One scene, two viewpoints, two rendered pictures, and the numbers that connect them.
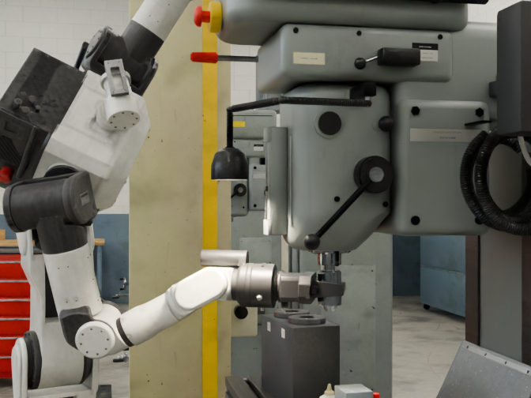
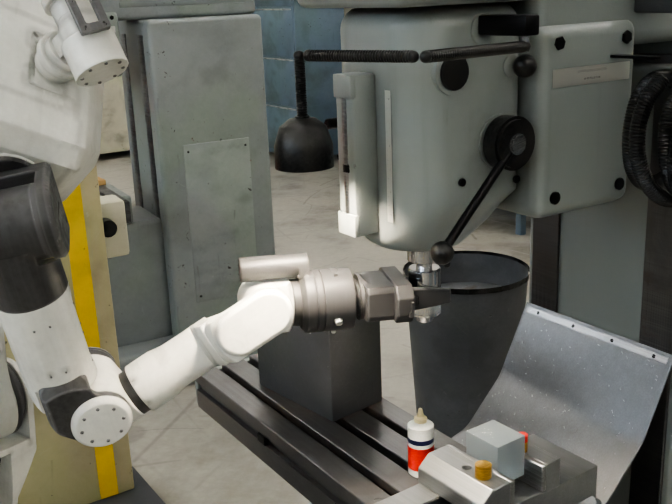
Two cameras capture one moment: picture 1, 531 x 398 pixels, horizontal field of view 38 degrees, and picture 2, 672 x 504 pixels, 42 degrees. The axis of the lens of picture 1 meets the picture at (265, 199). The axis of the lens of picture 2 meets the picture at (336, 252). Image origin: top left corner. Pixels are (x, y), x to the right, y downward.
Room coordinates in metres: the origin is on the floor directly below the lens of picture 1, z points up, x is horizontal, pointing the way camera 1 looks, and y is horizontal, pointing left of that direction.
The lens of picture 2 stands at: (0.45, 0.41, 1.66)
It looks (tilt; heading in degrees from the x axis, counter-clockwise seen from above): 17 degrees down; 340
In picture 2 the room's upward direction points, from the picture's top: 2 degrees counter-clockwise
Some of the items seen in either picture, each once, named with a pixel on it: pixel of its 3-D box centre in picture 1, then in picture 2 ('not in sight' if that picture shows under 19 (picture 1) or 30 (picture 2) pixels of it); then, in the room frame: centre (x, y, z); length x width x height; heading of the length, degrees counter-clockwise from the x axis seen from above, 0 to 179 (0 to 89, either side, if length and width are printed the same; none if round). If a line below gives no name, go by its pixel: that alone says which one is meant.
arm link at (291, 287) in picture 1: (284, 287); (362, 298); (1.55, -0.04, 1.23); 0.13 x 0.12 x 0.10; 170
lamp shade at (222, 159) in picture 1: (229, 163); (303, 141); (1.46, 0.07, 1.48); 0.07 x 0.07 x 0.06
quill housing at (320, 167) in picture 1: (331, 168); (425, 125); (1.53, -0.13, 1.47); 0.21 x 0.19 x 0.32; 12
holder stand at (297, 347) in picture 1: (299, 354); (316, 343); (1.89, -0.08, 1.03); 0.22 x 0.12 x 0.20; 19
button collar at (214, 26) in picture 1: (214, 16); not in sight; (1.48, 0.10, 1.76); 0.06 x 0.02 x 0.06; 12
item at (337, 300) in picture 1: (329, 289); (424, 293); (1.53, -0.13, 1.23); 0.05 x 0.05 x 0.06
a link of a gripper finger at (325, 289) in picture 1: (327, 290); (430, 298); (1.50, -0.12, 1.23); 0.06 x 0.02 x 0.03; 80
